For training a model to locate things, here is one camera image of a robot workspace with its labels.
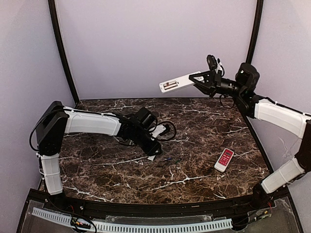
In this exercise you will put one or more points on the black front rail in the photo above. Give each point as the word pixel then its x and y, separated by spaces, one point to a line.
pixel 229 207

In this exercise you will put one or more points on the white battery cover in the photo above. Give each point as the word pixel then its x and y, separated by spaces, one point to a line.
pixel 151 158

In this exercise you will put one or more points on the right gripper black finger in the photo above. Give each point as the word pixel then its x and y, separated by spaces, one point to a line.
pixel 200 77
pixel 204 90

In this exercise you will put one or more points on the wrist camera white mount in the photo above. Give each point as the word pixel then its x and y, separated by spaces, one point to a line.
pixel 159 130
pixel 215 65

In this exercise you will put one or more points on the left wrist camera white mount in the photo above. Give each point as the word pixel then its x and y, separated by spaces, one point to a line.
pixel 159 130

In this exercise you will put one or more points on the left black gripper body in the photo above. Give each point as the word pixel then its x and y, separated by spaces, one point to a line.
pixel 150 146

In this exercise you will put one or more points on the white slotted cable duct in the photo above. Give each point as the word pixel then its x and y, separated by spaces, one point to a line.
pixel 117 224

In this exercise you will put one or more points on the white air conditioner remote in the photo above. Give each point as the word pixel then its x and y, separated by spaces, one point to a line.
pixel 176 83

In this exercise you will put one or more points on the left black frame post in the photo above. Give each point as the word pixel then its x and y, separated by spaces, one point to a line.
pixel 61 50

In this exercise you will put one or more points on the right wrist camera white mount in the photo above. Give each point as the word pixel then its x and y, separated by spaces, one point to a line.
pixel 215 65

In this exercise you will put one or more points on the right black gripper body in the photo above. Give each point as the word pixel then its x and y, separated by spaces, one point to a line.
pixel 213 81

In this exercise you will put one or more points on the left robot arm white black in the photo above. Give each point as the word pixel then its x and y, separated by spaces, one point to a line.
pixel 59 120

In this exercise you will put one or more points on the red white remote control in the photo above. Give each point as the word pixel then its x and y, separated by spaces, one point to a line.
pixel 224 160

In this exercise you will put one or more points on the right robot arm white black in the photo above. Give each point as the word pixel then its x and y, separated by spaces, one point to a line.
pixel 262 108

